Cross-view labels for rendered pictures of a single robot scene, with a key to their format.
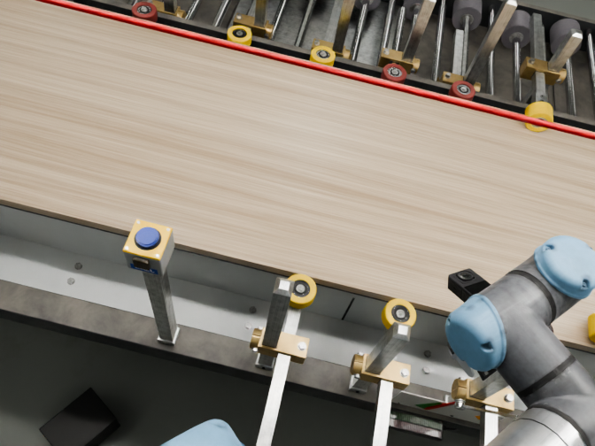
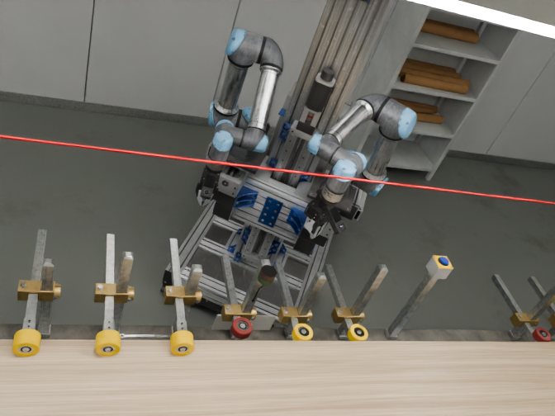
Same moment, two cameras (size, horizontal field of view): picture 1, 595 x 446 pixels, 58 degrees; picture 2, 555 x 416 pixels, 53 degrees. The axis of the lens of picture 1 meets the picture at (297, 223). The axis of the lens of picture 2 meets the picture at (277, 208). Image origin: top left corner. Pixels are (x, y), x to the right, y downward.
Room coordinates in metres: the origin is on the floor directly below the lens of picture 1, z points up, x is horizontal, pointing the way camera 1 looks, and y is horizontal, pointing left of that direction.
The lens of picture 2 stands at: (1.76, -1.21, 2.58)
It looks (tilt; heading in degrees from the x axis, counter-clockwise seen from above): 38 degrees down; 153
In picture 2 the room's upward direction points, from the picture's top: 22 degrees clockwise
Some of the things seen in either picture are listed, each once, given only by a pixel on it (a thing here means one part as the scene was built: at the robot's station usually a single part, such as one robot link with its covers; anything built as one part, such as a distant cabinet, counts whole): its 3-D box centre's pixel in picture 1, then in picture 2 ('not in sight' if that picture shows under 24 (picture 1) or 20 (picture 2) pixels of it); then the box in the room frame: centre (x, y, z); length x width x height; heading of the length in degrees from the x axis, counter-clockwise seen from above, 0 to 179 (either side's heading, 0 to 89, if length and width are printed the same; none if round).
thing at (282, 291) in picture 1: (273, 329); (360, 303); (0.44, 0.00, 0.93); 0.03 x 0.03 x 0.48; 0
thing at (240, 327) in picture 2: not in sight; (239, 333); (0.54, -0.54, 0.85); 0.08 x 0.08 x 0.11
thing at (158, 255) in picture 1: (150, 249); (438, 267); (0.44, 0.26, 1.18); 0.07 x 0.07 x 0.08; 0
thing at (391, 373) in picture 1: (380, 371); (295, 315); (0.44, -0.28, 0.84); 0.13 x 0.06 x 0.05; 90
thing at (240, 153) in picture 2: not in sight; (244, 144); (-0.41, -0.42, 1.09); 0.15 x 0.15 x 0.10
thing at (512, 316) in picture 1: (507, 333); (348, 163); (0.28, -0.26, 1.53); 0.11 x 0.11 x 0.08; 46
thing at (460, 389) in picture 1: (482, 394); (239, 314); (0.44, -0.53, 0.84); 0.13 x 0.06 x 0.05; 90
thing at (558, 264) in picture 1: (551, 281); (341, 176); (0.36, -0.32, 1.53); 0.09 x 0.08 x 0.11; 136
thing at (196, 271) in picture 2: not in sight; (184, 307); (0.43, -0.75, 0.87); 0.03 x 0.03 x 0.48; 0
